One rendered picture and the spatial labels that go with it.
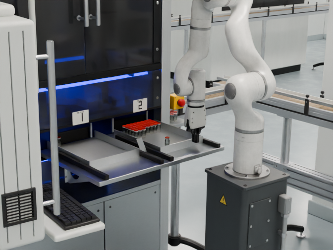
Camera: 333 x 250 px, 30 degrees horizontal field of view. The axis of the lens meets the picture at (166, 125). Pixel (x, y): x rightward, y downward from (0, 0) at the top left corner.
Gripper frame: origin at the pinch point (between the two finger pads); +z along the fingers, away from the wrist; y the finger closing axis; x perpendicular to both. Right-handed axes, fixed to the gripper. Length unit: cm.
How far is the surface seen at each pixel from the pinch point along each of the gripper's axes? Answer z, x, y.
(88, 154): 3.3, -21.6, 43.9
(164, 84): -18.8, -31.4, -8.5
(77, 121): -9, -32, 43
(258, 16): -8, -301, -388
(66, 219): 10, 19, 81
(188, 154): 4.4, 5.6, 9.9
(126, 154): 1.6, -6.0, 35.3
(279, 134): 87, -165, -266
